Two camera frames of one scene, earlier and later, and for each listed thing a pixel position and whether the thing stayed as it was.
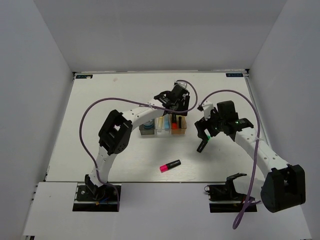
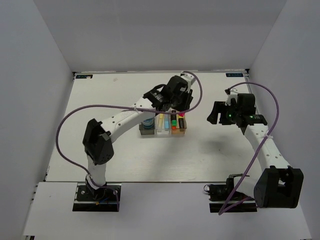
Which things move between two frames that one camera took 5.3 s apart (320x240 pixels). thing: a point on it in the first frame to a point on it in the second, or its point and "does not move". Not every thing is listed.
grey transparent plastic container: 145,130 does not move
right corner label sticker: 234,74 does not move
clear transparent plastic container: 163,125 does not move
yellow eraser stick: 160,122 does not move
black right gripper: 201,127 to 220,107
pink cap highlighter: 169,166 to 181,120
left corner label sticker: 83,76 does not move
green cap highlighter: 207,132 to 173,119
